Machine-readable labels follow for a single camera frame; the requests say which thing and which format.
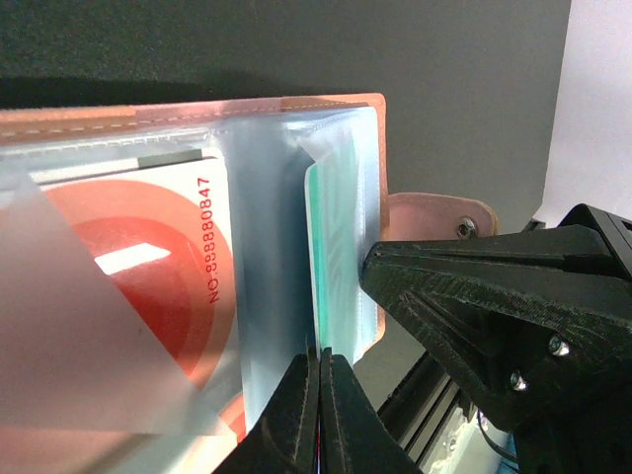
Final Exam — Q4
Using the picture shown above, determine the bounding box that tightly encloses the pink leather card holder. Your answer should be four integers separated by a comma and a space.
1, 94, 498, 473

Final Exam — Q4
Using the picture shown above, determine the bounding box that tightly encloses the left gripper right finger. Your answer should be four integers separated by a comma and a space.
319, 348, 420, 474

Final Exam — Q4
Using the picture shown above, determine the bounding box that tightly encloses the red circle card in holder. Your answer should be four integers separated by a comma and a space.
42, 156, 245, 438

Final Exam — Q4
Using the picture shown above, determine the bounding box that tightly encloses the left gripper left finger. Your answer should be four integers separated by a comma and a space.
215, 350, 320, 474

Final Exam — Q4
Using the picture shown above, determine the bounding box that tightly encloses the teal chip credit card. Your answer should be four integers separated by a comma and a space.
303, 124, 358, 360

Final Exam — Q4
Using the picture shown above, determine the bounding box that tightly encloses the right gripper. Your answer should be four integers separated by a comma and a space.
360, 204, 631, 473

